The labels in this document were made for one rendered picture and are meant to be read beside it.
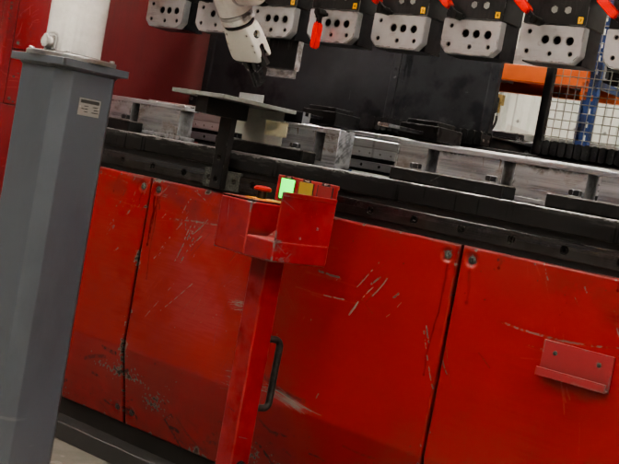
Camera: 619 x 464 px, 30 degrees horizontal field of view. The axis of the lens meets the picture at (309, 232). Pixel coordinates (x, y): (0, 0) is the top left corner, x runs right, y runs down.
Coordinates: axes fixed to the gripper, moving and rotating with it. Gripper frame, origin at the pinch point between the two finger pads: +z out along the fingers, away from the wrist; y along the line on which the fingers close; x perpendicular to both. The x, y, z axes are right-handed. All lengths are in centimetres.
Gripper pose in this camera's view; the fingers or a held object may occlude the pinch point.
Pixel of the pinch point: (257, 76)
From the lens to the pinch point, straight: 292.2
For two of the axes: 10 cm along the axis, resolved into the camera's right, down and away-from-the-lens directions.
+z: 2.7, 8.0, 5.4
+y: -7.5, -1.7, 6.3
